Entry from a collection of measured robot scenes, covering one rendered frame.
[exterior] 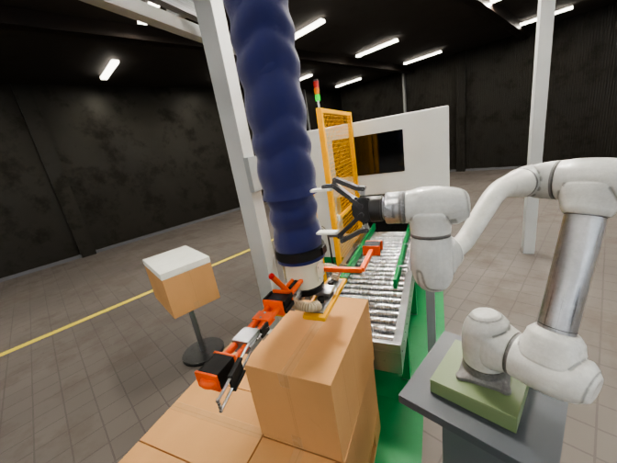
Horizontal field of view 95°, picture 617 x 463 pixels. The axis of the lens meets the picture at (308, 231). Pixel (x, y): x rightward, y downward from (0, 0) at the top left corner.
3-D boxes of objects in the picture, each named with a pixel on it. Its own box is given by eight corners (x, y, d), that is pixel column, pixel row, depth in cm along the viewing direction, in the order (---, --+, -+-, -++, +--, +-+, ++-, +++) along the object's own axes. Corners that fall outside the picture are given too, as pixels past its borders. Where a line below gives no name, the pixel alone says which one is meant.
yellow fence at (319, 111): (362, 264, 420) (346, 113, 360) (368, 264, 416) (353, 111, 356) (339, 308, 319) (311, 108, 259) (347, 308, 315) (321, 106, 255)
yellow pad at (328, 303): (329, 280, 147) (327, 271, 145) (347, 281, 143) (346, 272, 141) (302, 319, 117) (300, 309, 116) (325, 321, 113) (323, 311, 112)
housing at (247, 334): (246, 337, 95) (242, 326, 94) (263, 340, 92) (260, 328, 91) (233, 352, 89) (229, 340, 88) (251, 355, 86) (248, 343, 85)
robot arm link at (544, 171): (504, 163, 101) (551, 162, 89) (529, 159, 109) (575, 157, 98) (501, 200, 104) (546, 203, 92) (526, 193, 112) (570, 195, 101)
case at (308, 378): (312, 347, 183) (303, 292, 172) (374, 358, 166) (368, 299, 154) (262, 434, 132) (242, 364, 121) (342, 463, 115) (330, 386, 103)
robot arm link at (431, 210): (403, 190, 72) (405, 240, 75) (473, 185, 66) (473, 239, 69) (406, 186, 82) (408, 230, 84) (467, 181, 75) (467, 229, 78)
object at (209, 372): (218, 364, 84) (214, 350, 83) (239, 368, 81) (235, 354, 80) (198, 386, 77) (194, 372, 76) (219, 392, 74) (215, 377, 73)
